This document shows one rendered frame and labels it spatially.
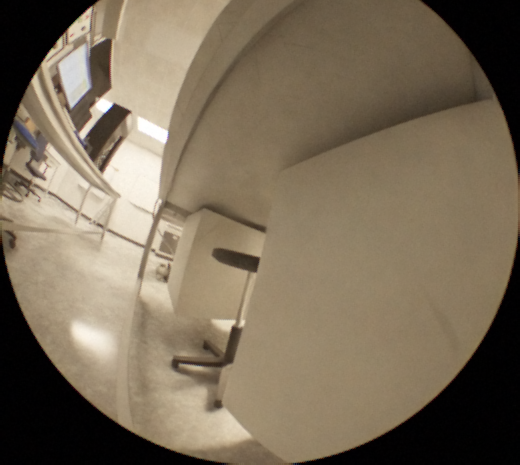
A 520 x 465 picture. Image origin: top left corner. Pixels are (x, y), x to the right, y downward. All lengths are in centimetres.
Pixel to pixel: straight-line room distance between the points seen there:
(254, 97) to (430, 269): 37
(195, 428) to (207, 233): 90
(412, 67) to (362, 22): 11
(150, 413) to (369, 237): 72
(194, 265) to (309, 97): 83
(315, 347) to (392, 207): 20
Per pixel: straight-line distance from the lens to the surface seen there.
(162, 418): 67
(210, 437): 65
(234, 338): 73
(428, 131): 27
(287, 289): 25
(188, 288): 88
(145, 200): 493
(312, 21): 28
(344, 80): 30
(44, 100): 120
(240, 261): 49
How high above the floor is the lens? 59
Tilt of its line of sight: 22 degrees up
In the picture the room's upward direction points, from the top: 14 degrees clockwise
